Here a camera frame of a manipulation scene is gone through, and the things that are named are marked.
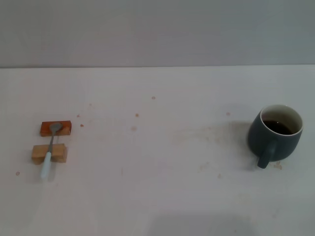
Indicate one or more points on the grey ceramic cup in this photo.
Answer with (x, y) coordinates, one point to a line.
(256, 142)

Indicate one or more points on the reddish-brown wooden block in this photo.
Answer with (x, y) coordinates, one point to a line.
(66, 127)

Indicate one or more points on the dark coffee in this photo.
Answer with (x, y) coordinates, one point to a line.
(278, 127)

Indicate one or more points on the light wooden block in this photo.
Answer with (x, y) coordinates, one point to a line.
(59, 152)

